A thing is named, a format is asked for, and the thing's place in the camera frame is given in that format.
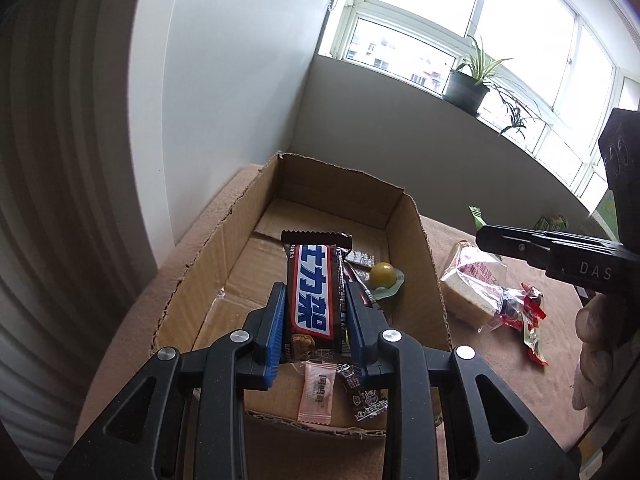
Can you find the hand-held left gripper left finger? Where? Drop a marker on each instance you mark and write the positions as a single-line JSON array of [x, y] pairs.
[[275, 330]]

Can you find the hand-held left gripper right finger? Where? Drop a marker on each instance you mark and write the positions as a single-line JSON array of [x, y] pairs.
[[357, 330]]

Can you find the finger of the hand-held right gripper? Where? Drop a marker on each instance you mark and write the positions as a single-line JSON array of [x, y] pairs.
[[510, 242], [590, 246]]

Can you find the red and dark snack packet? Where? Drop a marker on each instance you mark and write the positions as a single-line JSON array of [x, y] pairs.
[[361, 280]]

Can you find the chocolate bar with blue lettering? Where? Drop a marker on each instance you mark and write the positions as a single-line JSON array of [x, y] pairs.
[[312, 290]]

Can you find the sandwich bread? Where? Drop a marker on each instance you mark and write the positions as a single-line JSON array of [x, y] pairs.
[[470, 285]]

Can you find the yellow ball candy clear wrapper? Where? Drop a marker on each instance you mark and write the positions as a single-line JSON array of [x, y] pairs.
[[384, 275]]

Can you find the red candy wrapper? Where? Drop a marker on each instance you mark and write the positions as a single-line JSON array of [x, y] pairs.
[[532, 305]]

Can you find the small dark snack clear wrapper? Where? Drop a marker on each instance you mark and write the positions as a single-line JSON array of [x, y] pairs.
[[509, 310]]

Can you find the small dark candy packet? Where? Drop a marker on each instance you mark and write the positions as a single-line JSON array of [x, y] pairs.
[[367, 400]]

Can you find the silver candy wrapper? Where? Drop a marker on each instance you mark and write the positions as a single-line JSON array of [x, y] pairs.
[[361, 257]]

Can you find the pink white sachet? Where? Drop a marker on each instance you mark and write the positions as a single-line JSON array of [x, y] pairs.
[[315, 392]]

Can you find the brown cardboard box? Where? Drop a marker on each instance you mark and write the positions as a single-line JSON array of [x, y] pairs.
[[320, 195]]

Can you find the person's right hand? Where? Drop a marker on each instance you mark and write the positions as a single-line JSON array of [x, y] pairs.
[[595, 360]]

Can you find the green patterned bag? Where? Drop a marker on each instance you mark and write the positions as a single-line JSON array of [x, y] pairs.
[[478, 217]]

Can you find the green printed box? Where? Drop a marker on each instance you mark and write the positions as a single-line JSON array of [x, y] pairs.
[[550, 223]]

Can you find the potted spider plant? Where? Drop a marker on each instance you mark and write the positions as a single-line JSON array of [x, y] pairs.
[[467, 92]]

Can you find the white framed window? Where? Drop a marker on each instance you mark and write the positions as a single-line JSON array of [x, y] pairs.
[[500, 10]]

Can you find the white cabinet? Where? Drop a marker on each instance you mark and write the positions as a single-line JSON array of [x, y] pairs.
[[225, 85]]

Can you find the white ribbed panel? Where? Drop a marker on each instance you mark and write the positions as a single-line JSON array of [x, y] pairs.
[[60, 185]]

